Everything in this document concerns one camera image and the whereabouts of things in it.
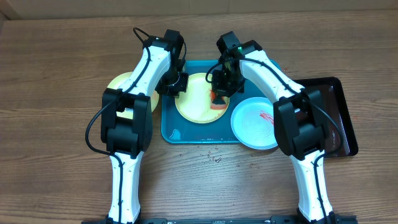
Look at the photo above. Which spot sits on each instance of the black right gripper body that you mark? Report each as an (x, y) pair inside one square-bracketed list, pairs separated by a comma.
[(229, 84)]

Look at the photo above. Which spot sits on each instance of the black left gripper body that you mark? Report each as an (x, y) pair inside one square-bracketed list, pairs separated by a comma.
[(173, 83)]

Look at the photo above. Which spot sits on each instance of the orange black sponge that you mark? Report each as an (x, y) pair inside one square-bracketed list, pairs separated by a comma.
[(218, 102)]

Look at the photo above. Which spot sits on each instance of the yellow plate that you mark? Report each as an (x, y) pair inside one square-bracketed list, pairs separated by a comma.
[(196, 104), (116, 82)]

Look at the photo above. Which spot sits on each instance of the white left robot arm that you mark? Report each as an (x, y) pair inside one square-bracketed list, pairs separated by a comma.
[(126, 140)]

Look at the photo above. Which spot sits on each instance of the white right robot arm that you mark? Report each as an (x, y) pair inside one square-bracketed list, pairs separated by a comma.
[(300, 121)]

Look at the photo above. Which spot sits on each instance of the black rectangular tray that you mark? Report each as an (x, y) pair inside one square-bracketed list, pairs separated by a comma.
[(335, 106)]

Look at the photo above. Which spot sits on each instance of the light blue plate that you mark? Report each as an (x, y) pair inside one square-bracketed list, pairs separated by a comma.
[(252, 123)]

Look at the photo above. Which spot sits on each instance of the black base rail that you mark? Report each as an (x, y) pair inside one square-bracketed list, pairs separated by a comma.
[(275, 219)]

